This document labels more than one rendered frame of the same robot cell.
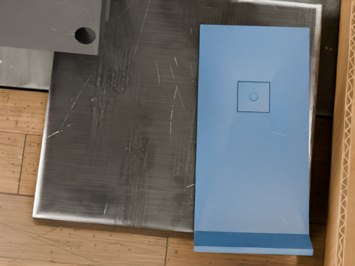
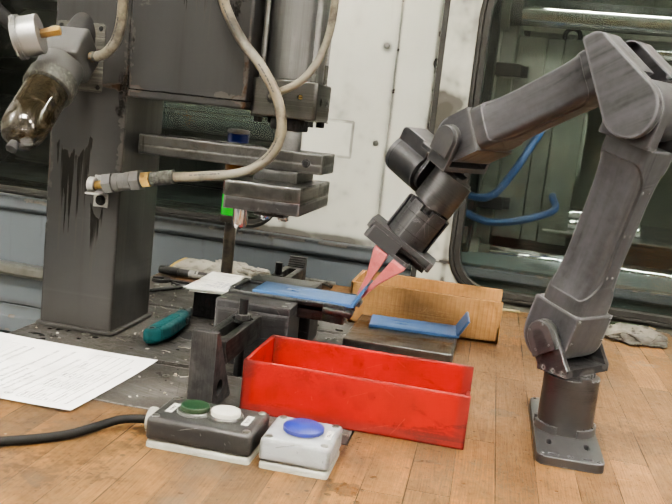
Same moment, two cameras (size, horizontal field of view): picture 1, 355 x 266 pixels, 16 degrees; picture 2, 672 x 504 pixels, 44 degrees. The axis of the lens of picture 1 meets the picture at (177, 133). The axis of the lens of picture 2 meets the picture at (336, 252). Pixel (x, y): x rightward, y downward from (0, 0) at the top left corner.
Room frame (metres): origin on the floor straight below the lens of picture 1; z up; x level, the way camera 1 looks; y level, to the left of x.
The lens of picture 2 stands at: (0.27, 1.24, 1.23)
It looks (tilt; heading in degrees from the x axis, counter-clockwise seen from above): 9 degrees down; 274
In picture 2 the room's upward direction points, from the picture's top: 6 degrees clockwise
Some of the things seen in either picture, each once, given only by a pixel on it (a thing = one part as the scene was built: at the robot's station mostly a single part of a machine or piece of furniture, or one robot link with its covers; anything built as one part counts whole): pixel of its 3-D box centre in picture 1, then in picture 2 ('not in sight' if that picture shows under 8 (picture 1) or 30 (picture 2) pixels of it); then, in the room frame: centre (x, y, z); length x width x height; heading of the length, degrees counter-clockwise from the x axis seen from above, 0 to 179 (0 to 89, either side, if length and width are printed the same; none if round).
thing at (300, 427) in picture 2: not in sight; (303, 433); (0.34, 0.48, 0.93); 0.04 x 0.04 x 0.02
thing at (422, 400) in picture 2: not in sight; (360, 387); (0.30, 0.32, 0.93); 0.25 x 0.12 x 0.06; 174
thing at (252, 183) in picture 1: (253, 135); (419, 318); (0.23, -0.05, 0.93); 0.15 x 0.07 x 0.03; 178
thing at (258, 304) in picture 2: not in sight; (272, 293); (0.44, 0.11, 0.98); 0.20 x 0.10 x 0.01; 84
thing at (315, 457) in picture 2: not in sight; (300, 458); (0.34, 0.48, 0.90); 0.07 x 0.07 x 0.06; 84
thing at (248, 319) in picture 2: not in sight; (230, 345); (0.46, 0.29, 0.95); 0.15 x 0.03 x 0.10; 84
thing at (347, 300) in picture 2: not in sight; (314, 285); (0.38, 0.13, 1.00); 0.15 x 0.07 x 0.03; 175
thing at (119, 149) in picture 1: (181, 112); (403, 339); (0.25, 0.00, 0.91); 0.17 x 0.16 x 0.02; 84
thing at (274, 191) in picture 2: not in sight; (237, 113); (0.51, 0.11, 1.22); 0.26 x 0.18 x 0.30; 174
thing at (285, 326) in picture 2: not in sight; (269, 322); (0.44, 0.11, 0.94); 0.20 x 0.10 x 0.07; 84
